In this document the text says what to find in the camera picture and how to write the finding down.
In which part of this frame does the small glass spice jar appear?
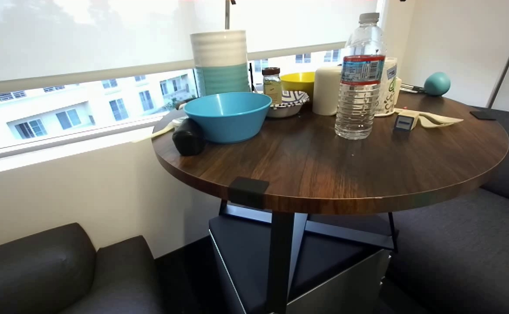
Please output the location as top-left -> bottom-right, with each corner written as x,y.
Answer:
260,64 -> 285,108

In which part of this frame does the blue plastic bowl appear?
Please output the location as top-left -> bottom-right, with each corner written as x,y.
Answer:
183,90 -> 274,145

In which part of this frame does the yellow bowl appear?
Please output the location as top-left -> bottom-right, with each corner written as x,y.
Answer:
281,70 -> 318,97

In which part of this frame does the white and teal striped container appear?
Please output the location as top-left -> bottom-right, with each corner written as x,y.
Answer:
190,29 -> 251,97

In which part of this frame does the black white patterned bowl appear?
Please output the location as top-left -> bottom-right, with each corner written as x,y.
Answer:
265,89 -> 312,120

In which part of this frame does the white building outside window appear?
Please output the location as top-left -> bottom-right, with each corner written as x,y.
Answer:
0,50 -> 321,153

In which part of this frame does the pale wooden box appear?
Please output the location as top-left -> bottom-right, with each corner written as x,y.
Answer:
312,63 -> 346,117

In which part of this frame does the patterned white mug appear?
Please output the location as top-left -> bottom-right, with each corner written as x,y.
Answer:
379,54 -> 403,117

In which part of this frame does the white roller blind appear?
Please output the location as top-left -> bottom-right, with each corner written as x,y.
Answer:
0,0 -> 384,97

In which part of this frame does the black table base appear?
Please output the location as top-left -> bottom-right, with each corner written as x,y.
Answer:
218,197 -> 401,314

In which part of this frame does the black scoop with handle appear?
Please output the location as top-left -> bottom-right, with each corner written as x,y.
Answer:
150,110 -> 208,157

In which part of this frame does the clear plastic water bottle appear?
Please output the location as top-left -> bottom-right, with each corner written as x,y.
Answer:
333,10 -> 387,141

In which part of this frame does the window sill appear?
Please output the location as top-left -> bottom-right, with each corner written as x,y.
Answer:
0,118 -> 178,179

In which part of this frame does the teal plastic scoop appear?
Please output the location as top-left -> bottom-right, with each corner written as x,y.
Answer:
410,70 -> 454,97

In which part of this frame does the black leather armchair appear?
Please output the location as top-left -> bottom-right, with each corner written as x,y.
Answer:
0,221 -> 164,314

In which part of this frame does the gray fabric sofa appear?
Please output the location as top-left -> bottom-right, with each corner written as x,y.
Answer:
382,106 -> 509,314

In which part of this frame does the black tape patch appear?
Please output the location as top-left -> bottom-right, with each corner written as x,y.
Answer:
229,176 -> 271,206
469,108 -> 499,122

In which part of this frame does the wooden spoon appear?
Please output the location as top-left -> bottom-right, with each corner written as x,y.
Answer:
419,110 -> 466,131

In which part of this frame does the blind pull wand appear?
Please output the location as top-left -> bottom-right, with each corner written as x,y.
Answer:
224,0 -> 234,31

